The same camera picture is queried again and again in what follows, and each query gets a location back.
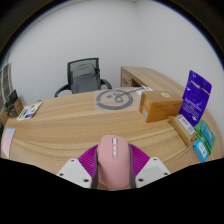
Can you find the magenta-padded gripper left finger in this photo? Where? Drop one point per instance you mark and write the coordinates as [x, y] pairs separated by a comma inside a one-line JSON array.
[[74, 171]]

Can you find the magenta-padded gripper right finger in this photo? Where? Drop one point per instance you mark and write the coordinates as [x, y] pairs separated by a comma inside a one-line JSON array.
[[151, 171]]

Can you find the pink computer mouse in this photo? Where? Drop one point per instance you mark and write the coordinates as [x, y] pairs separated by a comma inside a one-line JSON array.
[[113, 163]]

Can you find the pink and blue mouse pad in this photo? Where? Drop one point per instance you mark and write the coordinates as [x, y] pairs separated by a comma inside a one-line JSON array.
[[8, 142]]

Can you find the long tan small box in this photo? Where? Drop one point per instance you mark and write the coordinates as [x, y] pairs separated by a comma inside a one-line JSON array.
[[183, 128]]

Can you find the small blue packet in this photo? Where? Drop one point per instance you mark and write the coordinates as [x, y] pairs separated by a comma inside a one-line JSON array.
[[201, 150]]

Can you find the green packet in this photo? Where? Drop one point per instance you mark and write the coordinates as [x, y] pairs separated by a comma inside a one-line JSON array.
[[206, 133]]

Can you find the orange-brown cardboard box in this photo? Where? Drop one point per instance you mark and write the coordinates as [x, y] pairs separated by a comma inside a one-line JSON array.
[[160, 105]]

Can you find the white sheet with coloured stickers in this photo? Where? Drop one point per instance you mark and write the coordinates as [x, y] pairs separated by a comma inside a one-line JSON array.
[[29, 110]]

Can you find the purple hanging package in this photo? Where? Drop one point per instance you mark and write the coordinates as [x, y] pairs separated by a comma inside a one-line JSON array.
[[196, 98]]

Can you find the tall brown coffee box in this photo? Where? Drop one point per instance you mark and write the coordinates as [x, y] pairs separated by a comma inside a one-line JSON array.
[[6, 109]]

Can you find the grey backpack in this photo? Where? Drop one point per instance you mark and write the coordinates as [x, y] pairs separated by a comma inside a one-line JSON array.
[[85, 80]]

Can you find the wooden side desk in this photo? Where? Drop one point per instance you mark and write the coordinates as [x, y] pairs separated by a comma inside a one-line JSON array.
[[150, 76]]

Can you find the black carton box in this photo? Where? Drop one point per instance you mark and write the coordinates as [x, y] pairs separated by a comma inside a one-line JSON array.
[[11, 96]]

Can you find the black mesh office chair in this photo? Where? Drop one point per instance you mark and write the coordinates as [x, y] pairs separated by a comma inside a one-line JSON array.
[[83, 60]]

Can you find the wooden shelf unit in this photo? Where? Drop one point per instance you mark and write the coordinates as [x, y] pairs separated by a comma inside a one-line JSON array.
[[5, 83]]

